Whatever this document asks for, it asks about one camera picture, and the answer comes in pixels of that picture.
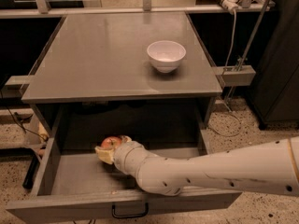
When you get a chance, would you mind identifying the red apple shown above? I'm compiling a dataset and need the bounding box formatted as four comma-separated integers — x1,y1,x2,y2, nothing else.
100,136,121,149

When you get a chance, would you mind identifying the grey left side bracket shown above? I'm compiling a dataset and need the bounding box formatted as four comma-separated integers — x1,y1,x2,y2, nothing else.
0,75,33,99

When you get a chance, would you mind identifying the white ceramic bowl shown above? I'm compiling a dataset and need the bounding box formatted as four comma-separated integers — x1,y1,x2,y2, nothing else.
147,40,187,74

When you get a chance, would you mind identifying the open grey top drawer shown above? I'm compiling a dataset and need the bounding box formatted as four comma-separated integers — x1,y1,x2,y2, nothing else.
5,105,243,224

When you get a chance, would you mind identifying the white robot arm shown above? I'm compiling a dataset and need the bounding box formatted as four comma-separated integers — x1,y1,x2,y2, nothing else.
95,137,299,196

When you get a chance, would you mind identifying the grey side bracket block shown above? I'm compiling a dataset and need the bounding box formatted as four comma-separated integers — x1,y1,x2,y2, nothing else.
213,65,256,88

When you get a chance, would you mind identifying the black cable on left floor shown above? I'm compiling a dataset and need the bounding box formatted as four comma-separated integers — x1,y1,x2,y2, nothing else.
0,91,48,142

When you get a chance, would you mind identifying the metal diagonal rod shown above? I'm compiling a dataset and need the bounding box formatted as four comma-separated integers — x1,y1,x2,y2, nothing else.
224,0,270,105

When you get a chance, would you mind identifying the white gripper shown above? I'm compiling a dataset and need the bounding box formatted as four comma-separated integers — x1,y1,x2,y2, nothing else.
95,135,147,175

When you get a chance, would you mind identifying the black drawer handle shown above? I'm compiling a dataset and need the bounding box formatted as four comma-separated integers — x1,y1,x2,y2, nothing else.
111,203,149,219

